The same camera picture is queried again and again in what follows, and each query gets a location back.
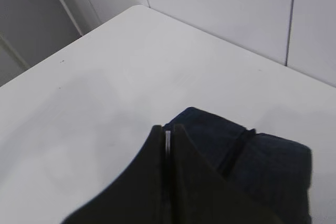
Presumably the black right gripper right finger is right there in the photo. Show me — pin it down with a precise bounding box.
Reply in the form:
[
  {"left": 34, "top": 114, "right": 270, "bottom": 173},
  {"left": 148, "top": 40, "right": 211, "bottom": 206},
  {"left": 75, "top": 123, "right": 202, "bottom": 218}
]
[{"left": 170, "top": 124, "right": 268, "bottom": 223}]

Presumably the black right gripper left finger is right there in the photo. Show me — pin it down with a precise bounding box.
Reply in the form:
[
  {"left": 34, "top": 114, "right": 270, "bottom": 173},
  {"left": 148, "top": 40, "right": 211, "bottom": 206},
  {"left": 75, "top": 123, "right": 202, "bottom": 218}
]
[{"left": 63, "top": 125, "right": 165, "bottom": 223}]

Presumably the dark navy fabric bag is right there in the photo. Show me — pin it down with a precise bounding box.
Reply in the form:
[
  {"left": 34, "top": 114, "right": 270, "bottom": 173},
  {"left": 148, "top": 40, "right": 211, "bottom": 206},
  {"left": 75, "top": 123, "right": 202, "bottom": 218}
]
[{"left": 164, "top": 107, "right": 312, "bottom": 223}]

